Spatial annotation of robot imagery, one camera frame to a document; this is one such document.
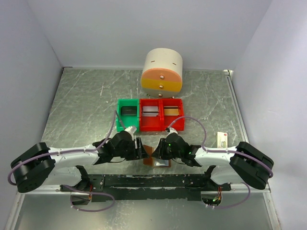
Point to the white small card box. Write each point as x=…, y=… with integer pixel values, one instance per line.
x=222, y=140

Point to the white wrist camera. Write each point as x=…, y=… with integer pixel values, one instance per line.
x=131, y=130
x=171, y=130

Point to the gold card in bin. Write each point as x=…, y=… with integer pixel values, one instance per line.
x=171, y=110

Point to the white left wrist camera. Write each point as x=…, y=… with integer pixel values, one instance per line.
x=131, y=130

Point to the white round drawer cabinet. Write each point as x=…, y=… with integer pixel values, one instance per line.
x=162, y=73

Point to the green bin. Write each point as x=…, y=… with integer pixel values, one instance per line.
x=128, y=120

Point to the red bin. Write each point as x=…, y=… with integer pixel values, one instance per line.
x=147, y=123
x=172, y=102

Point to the red bin middle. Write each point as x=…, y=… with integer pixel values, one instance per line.
x=147, y=123

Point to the black card in bin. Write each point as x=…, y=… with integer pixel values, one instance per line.
x=128, y=111

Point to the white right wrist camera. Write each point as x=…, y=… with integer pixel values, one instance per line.
x=171, y=130

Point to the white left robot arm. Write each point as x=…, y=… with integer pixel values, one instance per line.
x=42, y=165

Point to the red bin right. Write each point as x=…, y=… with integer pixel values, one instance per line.
x=172, y=102

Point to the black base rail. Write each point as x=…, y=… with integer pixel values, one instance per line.
x=143, y=187

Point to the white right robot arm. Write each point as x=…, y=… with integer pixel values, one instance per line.
x=241, y=163

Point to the silver card in bin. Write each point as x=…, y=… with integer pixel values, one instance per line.
x=151, y=111

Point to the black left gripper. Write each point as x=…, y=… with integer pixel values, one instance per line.
x=138, y=153

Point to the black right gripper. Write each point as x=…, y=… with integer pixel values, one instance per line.
x=159, y=152

